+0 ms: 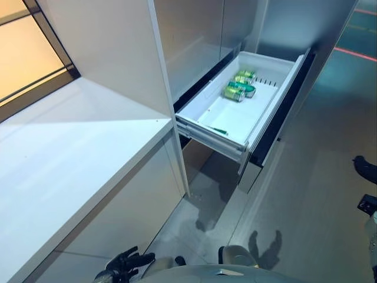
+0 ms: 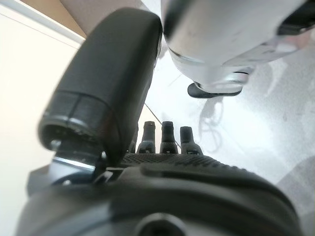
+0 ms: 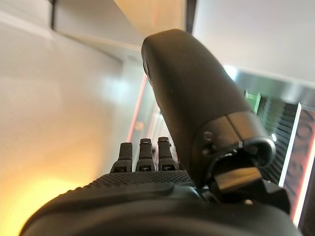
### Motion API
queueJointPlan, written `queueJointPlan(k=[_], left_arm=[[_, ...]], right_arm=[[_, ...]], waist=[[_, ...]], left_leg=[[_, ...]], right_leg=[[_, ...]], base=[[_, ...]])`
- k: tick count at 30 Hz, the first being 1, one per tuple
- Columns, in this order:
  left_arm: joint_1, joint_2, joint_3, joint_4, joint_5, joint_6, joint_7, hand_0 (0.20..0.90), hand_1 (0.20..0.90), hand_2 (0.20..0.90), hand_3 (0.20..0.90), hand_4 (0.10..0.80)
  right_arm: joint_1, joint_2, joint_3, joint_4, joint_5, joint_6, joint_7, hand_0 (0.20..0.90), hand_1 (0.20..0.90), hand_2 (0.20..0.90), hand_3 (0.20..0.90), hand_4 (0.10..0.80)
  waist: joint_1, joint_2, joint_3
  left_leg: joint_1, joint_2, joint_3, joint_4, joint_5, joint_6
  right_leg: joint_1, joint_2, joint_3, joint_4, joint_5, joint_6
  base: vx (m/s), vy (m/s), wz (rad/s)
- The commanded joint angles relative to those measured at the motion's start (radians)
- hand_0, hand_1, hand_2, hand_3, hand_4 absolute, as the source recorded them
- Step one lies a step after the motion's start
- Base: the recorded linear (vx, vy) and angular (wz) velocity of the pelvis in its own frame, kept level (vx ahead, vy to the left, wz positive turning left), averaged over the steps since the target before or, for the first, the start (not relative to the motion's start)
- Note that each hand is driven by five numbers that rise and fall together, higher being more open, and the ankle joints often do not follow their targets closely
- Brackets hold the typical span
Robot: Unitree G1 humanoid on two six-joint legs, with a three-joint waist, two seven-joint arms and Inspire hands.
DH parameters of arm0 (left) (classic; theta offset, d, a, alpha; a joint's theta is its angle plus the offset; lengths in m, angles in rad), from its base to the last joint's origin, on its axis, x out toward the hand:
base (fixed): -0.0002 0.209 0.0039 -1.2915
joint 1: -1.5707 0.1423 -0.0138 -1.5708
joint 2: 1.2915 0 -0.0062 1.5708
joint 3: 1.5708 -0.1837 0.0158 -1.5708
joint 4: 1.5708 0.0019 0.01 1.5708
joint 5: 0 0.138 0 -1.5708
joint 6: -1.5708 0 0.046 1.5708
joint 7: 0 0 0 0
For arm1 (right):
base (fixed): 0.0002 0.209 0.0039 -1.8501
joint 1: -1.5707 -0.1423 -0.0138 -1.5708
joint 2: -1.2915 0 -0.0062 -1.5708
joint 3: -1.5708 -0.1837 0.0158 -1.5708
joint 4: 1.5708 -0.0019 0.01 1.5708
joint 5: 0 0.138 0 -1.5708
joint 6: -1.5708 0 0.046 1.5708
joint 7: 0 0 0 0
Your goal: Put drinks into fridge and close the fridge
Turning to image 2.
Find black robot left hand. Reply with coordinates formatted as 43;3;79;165
14;7;303;236

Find black robot foot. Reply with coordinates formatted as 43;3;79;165
187;71;254;99

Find white counter cabinet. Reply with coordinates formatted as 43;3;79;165
0;0;87;236

